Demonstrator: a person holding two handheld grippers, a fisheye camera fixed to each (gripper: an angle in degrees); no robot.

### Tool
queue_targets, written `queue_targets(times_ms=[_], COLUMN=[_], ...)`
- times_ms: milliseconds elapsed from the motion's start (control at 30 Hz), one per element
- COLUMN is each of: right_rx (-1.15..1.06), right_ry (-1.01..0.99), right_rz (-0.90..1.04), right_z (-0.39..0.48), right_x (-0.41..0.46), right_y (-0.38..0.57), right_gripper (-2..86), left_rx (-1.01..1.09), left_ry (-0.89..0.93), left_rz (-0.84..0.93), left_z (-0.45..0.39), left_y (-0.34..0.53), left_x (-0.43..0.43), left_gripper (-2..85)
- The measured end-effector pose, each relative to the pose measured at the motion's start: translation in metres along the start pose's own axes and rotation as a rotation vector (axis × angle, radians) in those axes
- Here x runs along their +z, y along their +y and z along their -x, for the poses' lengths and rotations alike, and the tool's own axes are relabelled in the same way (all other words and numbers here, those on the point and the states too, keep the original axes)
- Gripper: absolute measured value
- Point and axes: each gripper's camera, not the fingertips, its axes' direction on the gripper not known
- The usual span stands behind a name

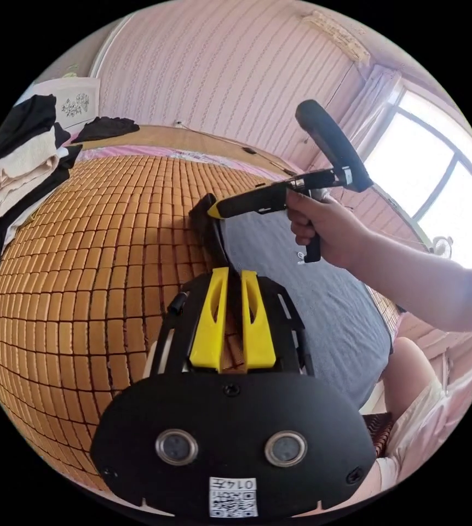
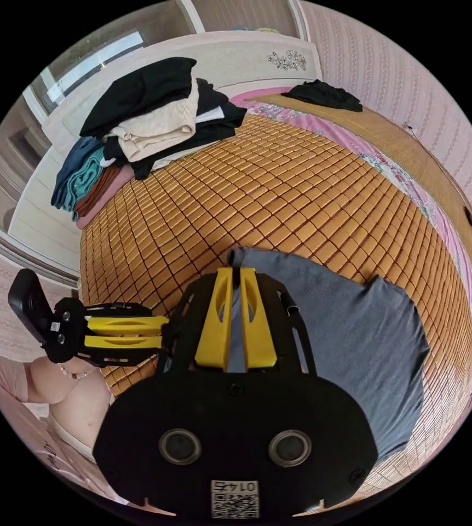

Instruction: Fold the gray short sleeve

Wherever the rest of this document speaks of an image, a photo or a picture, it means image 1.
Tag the gray short sleeve shirt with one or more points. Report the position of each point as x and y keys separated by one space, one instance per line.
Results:
x=326 y=304

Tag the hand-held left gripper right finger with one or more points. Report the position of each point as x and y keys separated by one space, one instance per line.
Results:
x=258 y=333

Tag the pale curtain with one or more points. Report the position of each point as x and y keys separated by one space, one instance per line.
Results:
x=373 y=98

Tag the person's body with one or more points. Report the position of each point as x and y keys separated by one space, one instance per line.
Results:
x=416 y=378

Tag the small black device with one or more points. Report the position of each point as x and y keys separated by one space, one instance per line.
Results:
x=249 y=150

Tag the pile of clothes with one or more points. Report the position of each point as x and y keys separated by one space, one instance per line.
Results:
x=18 y=172

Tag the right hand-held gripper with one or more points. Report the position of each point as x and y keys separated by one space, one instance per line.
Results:
x=256 y=201

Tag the bed with woven mat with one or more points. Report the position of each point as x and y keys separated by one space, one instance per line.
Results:
x=96 y=267

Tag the red striped cushion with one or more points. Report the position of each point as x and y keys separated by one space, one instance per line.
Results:
x=377 y=433

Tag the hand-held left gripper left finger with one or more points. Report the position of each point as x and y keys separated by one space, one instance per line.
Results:
x=208 y=328

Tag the black garment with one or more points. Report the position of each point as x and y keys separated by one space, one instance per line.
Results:
x=104 y=128

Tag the window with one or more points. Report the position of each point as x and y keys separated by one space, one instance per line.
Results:
x=421 y=168

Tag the person's right hand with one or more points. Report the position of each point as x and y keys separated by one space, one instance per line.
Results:
x=334 y=234

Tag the person's right forearm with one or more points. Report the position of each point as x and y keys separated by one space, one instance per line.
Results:
x=433 y=287

